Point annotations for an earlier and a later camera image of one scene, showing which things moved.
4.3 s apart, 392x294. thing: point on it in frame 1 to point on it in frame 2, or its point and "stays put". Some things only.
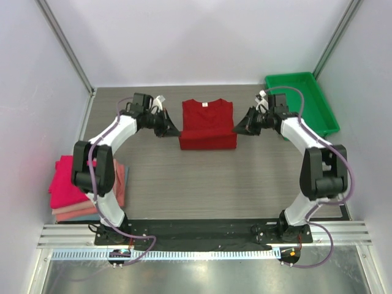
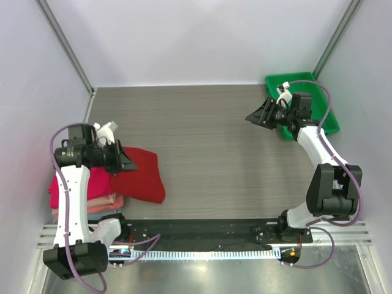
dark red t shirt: (207, 125) to (144, 184)
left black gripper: (167, 128) to (120, 163)
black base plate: (208, 234) stays put
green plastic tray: (317, 113) stays put
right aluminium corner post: (354, 7) stays put
